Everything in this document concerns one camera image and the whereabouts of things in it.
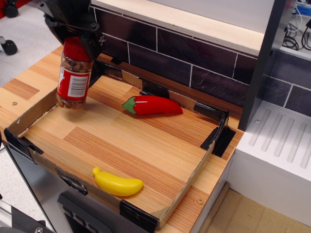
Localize white dish drying rack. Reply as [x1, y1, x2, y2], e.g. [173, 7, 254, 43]
[227, 101, 311, 226]

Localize yellow toy banana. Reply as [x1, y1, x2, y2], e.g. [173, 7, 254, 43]
[92, 167, 143, 197]

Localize red toy chili pepper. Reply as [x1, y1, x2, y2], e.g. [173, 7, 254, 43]
[121, 95, 183, 115]

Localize dark grey vertical post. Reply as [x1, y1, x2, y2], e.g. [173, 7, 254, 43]
[238, 0, 296, 131]

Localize black control panel below table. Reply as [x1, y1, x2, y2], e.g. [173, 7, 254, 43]
[57, 193, 140, 233]

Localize cardboard fence with black tape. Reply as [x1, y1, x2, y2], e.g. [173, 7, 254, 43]
[0, 54, 241, 233]

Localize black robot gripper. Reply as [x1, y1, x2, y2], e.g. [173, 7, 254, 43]
[37, 0, 104, 60]

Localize black office chair wheel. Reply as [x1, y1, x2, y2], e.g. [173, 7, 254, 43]
[0, 36, 17, 55]

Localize tangled cables behind post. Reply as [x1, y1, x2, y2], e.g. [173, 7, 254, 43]
[281, 0, 311, 51]

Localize black chair wheel top left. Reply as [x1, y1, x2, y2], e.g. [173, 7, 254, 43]
[0, 0, 18, 18]

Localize clear bottle with red lid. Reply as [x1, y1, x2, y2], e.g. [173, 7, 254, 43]
[56, 37, 94, 110]

